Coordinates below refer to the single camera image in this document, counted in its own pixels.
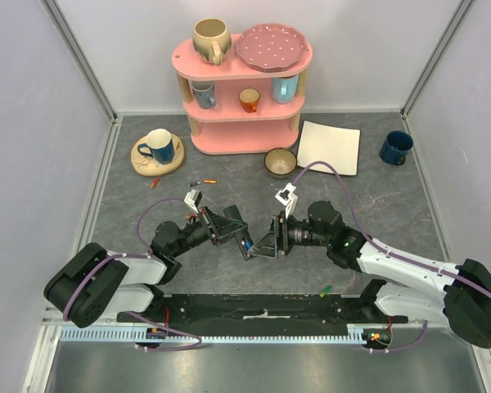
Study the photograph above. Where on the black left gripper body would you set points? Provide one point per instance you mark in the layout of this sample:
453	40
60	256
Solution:
207	219

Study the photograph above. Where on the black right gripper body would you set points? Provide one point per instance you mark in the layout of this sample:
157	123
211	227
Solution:
278	236

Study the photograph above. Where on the black remote control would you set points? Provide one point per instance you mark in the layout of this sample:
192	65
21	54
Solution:
232	212

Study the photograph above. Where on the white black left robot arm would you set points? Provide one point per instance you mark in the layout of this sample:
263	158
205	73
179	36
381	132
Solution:
97	281

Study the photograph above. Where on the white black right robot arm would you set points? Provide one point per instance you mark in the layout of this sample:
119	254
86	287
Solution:
454	295

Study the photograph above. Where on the red battery near plate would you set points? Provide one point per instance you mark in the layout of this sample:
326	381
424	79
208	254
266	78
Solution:
155	182

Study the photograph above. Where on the brown ceramic bowl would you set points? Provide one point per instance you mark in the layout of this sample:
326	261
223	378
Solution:
280	162

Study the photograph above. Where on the green yellow battery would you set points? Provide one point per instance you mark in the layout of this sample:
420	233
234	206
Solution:
325	291

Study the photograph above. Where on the round beige patterned plate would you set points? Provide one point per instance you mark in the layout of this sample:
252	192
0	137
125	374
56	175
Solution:
149	167

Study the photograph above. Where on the teal mug cream inside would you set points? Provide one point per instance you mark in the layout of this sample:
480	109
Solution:
158	145

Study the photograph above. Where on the pink three-tier shelf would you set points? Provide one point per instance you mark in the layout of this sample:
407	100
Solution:
245	118

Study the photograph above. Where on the white square plate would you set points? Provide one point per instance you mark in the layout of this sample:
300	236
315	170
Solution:
336	146

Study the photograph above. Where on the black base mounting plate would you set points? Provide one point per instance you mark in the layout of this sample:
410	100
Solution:
182	308

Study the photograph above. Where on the grey blue mug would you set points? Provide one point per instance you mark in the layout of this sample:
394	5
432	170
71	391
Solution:
204	94

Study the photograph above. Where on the small orange cup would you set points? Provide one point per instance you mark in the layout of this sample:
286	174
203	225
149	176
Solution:
249	99

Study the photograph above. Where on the dark blue mug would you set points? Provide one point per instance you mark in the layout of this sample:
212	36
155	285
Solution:
395	148

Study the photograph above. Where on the light blue mug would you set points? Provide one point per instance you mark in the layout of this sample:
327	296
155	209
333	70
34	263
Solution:
283	89

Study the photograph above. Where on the beige ceramic mug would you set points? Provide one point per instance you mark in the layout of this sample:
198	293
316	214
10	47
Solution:
212	41

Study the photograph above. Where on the pink polka dot plate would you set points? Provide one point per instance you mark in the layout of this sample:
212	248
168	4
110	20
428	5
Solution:
271	47

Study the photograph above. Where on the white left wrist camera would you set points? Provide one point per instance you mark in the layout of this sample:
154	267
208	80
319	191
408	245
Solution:
192	200

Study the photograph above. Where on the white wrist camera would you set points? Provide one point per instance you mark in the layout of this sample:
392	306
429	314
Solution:
192	200
287	197

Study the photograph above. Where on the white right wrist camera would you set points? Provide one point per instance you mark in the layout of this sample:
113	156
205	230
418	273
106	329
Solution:
287	197

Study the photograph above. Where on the white slotted cable duct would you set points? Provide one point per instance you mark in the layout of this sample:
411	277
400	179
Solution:
141	334

